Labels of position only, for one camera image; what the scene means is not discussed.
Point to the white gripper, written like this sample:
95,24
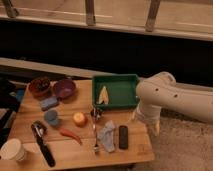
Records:
148,114

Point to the blue sponge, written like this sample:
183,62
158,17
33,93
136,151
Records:
48,103

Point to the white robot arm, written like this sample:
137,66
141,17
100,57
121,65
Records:
162,91

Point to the blue round cup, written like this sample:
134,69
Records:
51,117

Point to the white paper cup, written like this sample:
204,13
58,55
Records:
13,150

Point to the black rectangular block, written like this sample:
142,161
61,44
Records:
123,137

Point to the light blue cloth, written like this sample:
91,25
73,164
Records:
106,136

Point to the green plastic tray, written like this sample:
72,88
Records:
121,89

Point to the metal fork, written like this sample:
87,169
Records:
96,115

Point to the red chili pepper toy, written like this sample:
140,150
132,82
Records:
67,133

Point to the wooden board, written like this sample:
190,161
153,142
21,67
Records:
67,152

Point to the purple bowl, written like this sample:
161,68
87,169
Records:
64,88

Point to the dark red bowl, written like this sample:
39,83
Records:
39,87

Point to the black handled peeler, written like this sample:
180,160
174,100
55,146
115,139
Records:
39,130

